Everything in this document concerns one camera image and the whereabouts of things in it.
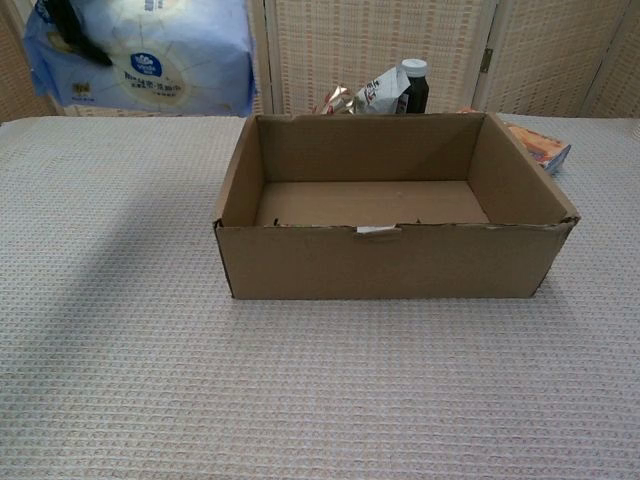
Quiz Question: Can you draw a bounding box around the left black-fingered robot hand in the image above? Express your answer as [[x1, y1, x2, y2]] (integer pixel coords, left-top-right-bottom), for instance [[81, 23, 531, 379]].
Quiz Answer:
[[42, 0, 114, 68]]

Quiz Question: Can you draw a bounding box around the lavender tissue pack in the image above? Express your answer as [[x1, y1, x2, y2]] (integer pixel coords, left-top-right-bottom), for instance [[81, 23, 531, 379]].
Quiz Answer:
[[23, 0, 258, 118]]

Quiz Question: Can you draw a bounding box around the open brown cardboard box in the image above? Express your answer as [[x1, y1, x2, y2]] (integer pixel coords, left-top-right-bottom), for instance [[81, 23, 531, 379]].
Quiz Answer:
[[213, 111, 582, 302]]

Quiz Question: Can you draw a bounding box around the orange biscuit box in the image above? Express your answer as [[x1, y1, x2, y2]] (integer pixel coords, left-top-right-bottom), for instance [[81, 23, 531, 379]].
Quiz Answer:
[[458, 105, 573, 176]]

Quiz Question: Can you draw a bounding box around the woven bamboo folding screen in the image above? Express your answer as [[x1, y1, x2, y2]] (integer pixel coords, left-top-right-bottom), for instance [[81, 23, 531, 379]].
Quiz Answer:
[[0, 0, 640, 124]]

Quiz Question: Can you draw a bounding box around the gold brown snack bag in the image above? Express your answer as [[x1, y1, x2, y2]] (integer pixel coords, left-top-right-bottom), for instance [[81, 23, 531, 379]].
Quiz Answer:
[[313, 85, 366, 117]]

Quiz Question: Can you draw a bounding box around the white crumpled snack bag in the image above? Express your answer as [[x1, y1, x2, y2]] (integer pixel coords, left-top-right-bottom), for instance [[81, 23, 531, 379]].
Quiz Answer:
[[355, 66, 413, 116]]

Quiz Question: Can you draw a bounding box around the dark bottle white cap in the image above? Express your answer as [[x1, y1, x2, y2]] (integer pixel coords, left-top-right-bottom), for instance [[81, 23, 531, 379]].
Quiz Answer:
[[398, 58, 431, 115]]

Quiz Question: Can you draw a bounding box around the beige woven tablecloth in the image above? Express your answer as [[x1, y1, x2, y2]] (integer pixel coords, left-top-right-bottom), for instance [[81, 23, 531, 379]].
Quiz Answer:
[[0, 111, 640, 480]]

